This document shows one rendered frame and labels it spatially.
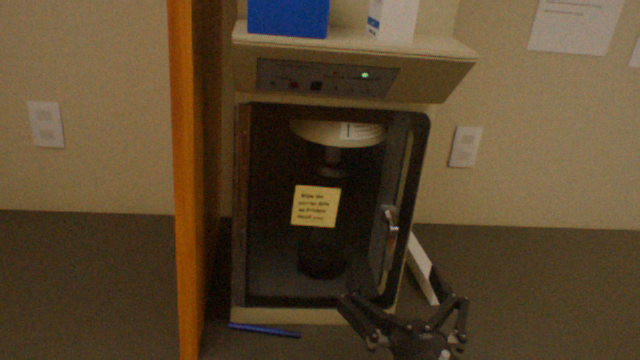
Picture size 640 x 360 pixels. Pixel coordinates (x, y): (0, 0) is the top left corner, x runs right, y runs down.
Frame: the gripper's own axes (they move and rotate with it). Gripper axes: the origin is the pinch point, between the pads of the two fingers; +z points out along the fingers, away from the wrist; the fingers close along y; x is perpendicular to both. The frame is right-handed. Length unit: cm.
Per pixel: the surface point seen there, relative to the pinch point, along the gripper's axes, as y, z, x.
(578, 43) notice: -54, 54, -31
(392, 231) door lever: 0.2, 4.1, -5.7
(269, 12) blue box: 22.2, -0.2, -39.1
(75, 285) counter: 58, 22, 21
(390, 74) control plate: 5.3, 2.3, -32.1
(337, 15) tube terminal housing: 12.4, 10.5, -38.0
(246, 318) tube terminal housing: 23.4, 10.6, 19.1
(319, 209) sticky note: 11.9, 9.4, -6.3
